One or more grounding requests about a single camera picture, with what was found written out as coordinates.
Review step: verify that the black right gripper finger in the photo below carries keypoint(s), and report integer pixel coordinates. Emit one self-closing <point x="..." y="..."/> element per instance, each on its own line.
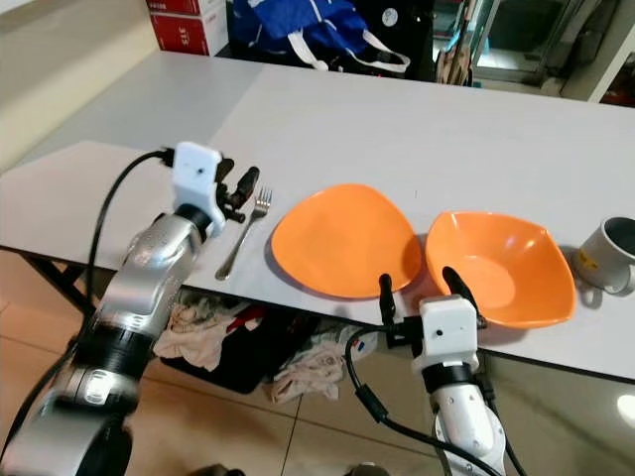
<point x="459" y="285"/>
<point x="386" y="297"/>

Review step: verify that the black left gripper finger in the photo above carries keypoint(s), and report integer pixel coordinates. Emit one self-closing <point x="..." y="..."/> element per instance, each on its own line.
<point x="224" y="171"/>
<point x="246" y="183"/>

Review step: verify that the silver metal fork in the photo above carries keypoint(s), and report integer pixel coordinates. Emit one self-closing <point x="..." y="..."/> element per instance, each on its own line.
<point x="238" y="243"/>

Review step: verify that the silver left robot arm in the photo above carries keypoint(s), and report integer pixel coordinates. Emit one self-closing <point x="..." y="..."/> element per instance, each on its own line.
<point x="149" y="278"/>

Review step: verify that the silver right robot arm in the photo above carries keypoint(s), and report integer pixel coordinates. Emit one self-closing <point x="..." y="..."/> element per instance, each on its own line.
<point x="466" y="426"/>

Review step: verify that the orange plastic bowl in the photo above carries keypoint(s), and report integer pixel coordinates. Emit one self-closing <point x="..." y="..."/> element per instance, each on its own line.
<point x="521" y="268"/>

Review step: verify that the orange plastic plate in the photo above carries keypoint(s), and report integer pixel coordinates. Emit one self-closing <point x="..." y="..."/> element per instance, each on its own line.
<point x="342" y="243"/>

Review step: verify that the beige crumpled cloth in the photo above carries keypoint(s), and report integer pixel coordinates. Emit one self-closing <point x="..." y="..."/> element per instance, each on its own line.
<point x="308" y="372"/>

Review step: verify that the white pink crumpled cloth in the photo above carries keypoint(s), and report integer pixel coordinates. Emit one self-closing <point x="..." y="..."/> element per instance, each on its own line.
<point x="193" y="332"/>

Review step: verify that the black basket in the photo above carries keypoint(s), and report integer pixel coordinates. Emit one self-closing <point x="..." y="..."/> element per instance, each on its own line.
<point x="258" y="342"/>

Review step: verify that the red cardboard box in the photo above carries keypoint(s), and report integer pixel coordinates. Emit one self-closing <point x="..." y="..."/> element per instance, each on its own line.
<point x="184" y="5"/>
<point x="189" y="35"/>

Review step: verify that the grey mug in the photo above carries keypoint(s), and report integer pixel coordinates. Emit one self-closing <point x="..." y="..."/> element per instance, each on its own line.
<point x="605" y="260"/>

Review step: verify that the dark metal table leg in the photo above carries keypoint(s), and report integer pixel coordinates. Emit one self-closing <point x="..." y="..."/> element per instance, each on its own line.
<point x="60" y="288"/>

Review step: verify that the metal framed glass door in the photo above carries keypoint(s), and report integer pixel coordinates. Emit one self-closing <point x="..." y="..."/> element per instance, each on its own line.
<point x="521" y="40"/>

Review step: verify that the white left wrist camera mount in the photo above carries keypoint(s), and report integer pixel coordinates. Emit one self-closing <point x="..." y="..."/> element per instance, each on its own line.
<point x="196" y="178"/>

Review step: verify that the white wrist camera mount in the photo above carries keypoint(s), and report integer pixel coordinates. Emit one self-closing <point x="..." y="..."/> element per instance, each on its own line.
<point x="448" y="329"/>
<point x="196" y="178"/>

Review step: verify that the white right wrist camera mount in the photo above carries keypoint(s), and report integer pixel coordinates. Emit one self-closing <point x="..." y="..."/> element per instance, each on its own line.
<point x="448" y="329"/>

